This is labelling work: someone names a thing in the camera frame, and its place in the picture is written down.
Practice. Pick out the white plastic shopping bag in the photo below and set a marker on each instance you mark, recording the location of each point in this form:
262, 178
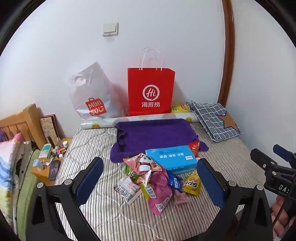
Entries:
97, 92

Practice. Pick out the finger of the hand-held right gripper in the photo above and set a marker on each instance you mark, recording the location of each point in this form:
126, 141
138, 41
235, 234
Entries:
284, 154
263, 160

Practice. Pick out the red paper bag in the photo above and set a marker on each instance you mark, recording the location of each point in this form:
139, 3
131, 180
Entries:
150, 78

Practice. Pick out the wooden headboard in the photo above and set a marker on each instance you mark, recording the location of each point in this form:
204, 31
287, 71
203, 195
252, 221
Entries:
20, 122

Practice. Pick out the pale pink snack packet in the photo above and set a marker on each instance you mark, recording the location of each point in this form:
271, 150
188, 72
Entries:
182, 198

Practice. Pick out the yellow snack packet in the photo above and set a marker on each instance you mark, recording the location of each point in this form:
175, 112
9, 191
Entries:
192, 184

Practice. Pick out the teal white box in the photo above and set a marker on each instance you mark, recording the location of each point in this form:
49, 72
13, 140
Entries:
45, 151

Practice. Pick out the black phone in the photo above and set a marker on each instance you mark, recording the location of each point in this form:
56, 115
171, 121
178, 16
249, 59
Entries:
54, 170

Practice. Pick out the blue tissue box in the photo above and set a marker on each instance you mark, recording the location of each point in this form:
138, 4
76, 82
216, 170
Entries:
171, 160

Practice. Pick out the patterned paper roll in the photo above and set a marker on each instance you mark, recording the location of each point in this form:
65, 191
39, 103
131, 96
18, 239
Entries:
101, 123

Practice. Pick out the brown wooden door frame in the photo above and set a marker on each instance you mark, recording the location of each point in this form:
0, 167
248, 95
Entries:
227, 58

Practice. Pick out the colourful pillow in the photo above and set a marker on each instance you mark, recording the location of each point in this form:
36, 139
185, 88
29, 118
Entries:
8, 166

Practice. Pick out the checked blue cloth with star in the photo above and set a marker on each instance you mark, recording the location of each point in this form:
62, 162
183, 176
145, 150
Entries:
208, 118

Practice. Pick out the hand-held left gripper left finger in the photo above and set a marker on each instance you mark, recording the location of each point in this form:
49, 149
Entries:
91, 178

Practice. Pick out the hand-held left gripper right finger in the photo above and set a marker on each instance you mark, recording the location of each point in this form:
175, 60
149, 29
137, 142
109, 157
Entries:
211, 183

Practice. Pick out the lime barcode snack packet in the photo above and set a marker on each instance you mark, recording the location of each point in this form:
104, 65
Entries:
149, 192

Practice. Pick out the red snack packet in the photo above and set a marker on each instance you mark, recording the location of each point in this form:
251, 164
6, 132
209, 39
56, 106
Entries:
193, 148

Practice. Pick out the person's right hand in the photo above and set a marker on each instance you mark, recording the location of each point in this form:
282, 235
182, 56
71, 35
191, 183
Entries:
279, 210

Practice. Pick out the wooden nightstand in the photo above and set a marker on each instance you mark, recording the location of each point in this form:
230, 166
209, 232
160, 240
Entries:
44, 179

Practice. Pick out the green snack packet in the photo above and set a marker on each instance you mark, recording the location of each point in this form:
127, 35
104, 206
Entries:
131, 175

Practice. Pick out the white light switch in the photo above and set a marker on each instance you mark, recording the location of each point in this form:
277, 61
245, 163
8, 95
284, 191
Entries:
110, 29

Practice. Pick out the panda print snack packet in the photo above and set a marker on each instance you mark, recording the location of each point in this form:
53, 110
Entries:
145, 162

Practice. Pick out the yellow chips bag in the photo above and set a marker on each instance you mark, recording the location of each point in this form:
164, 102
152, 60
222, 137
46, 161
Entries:
179, 108

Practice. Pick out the purple cloth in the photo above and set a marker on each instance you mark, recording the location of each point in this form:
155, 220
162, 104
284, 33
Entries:
150, 133

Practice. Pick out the green blanket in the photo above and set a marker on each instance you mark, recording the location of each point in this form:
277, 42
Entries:
26, 197

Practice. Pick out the striped bed sheet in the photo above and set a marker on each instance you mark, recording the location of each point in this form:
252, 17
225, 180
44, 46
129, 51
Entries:
138, 221

